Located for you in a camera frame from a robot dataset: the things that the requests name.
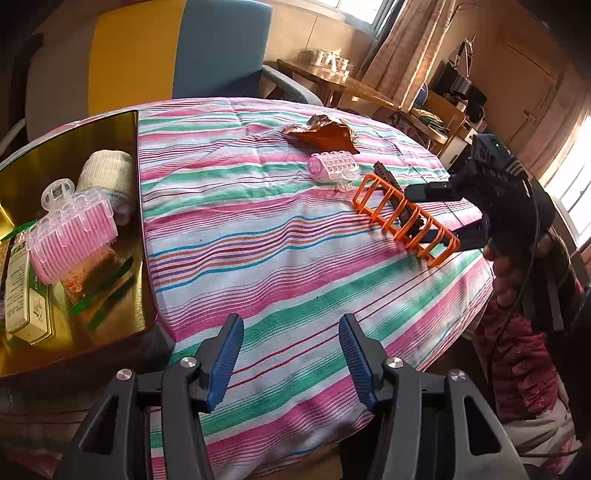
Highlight black kitchen appliance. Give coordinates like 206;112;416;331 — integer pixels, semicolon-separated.
434;60;489;127

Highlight green and white box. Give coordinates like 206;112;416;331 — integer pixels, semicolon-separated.
4;233;58;347

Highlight striped tablecloth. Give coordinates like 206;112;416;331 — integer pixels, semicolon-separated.
0;96;496;480

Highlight wooden shelf unit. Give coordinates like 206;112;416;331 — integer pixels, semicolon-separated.
392;90;476;162

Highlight wooden door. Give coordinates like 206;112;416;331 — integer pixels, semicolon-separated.
485;39;571;148

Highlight rolled white bandage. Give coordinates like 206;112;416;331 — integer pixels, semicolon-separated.
76;150;136;227

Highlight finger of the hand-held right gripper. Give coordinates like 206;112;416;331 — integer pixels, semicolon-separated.
405;182;455;202
431;220;491;253

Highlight clear green-edged snack packet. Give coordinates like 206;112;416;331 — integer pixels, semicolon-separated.
61;244;136;325

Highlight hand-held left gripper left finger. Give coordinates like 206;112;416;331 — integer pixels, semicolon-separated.
55;314;245;480

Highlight person's right hand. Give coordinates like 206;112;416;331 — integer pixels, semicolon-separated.
482;242;532;309

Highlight black cable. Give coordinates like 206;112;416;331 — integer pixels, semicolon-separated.
485;185;587;460

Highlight gold metal tray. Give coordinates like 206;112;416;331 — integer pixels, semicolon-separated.
0;110;160;377

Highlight clear plastic containers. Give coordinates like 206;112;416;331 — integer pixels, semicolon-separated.
301;46;357;78

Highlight wooden side table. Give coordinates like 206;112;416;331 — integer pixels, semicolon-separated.
276;59;400;110

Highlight person's legs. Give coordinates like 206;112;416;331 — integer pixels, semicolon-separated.
501;401;585;467

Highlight small pink hair roller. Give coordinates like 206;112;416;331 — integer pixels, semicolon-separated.
308;150;362;193

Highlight beige patterned curtain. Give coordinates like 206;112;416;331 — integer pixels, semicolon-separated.
362;0;465;114

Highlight blue yellow grey armchair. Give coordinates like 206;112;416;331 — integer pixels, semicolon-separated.
9;0;324;145

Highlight orange plastic rack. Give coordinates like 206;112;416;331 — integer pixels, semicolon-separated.
351;174;461;269

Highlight brown crumpled snack wrapper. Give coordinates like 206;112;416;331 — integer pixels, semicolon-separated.
281;114;361;155

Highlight person's right forearm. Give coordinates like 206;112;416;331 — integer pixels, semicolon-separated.
475;295;580;428

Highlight large pink hair roller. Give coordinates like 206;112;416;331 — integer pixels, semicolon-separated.
25;178;118;286

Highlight pink curtain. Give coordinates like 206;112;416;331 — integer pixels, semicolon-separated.
519;78;591;185

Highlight black comb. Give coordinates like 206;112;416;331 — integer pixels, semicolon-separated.
372;161;430;245

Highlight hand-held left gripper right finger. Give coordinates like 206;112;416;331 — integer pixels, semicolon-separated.
338;314;532;480

